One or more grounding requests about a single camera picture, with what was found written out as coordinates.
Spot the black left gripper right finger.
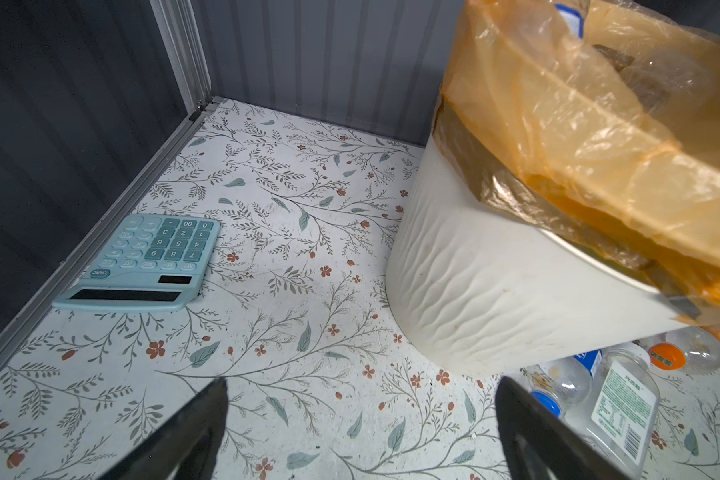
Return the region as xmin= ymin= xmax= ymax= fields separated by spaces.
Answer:
xmin=495 ymin=376 xmax=626 ymax=480

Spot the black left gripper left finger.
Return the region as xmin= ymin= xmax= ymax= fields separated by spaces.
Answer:
xmin=102 ymin=378 xmax=229 ymax=479

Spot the orange label clear bottle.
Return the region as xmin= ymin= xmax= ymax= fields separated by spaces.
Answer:
xmin=637 ymin=324 xmax=720 ymax=375

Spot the blue label water bottle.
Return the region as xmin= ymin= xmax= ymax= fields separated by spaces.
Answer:
xmin=524 ymin=350 xmax=602 ymax=418

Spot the cream ribbed waste bin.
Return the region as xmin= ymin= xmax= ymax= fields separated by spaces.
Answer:
xmin=386 ymin=142 xmax=681 ymax=377

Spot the orange plastic bin liner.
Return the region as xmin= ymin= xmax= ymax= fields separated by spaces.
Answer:
xmin=432 ymin=1 xmax=720 ymax=312

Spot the teal desk calculator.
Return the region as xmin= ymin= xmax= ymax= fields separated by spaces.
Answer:
xmin=53 ymin=214 xmax=221 ymax=313

